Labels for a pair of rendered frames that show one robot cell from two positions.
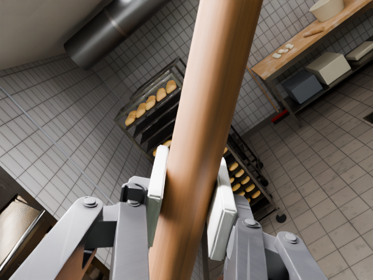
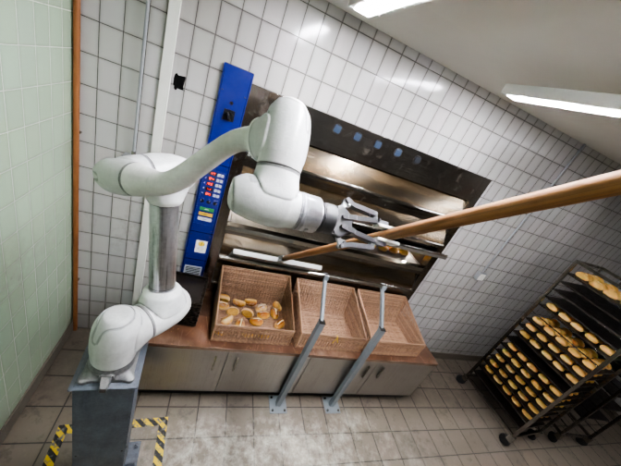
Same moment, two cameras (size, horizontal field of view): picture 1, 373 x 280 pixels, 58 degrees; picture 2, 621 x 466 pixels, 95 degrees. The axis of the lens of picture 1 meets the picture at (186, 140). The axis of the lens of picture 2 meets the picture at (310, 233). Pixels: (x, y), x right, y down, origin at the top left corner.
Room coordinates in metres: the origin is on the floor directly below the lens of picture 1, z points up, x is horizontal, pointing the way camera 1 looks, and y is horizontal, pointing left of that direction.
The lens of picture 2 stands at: (-0.38, -0.46, 2.21)
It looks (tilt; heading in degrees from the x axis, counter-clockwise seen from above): 25 degrees down; 55
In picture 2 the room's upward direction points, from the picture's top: 23 degrees clockwise
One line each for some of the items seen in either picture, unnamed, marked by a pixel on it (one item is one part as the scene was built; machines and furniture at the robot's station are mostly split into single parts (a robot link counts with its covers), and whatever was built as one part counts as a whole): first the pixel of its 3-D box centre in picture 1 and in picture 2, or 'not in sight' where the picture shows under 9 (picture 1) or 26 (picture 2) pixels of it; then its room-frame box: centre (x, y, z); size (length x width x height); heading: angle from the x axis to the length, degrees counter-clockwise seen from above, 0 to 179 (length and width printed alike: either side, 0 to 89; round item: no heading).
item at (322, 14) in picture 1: (328, 7); not in sight; (4.36, -2.57, 1.01); 0.43 x 0.43 x 0.21
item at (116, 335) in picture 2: not in sight; (118, 333); (-0.41, 0.41, 1.17); 0.18 x 0.16 x 0.22; 37
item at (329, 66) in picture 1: (327, 68); not in sight; (4.37, -2.14, 0.35); 0.50 x 0.36 x 0.24; 169
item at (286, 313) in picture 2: not in sight; (254, 304); (0.40, 0.97, 0.72); 0.56 x 0.49 x 0.28; 169
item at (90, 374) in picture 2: not in sight; (111, 362); (-0.42, 0.38, 1.03); 0.22 x 0.18 x 0.06; 82
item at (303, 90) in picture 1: (301, 86); not in sight; (4.46, -1.73, 0.35); 0.50 x 0.36 x 0.24; 168
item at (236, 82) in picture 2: not in sight; (213, 183); (0.19, 2.24, 1.08); 1.93 x 0.16 x 2.15; 78
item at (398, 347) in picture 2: not in sight; (386, 322); (1.57, 0.72, 0.72); 0.56 x 0.49 x 0.28; 169
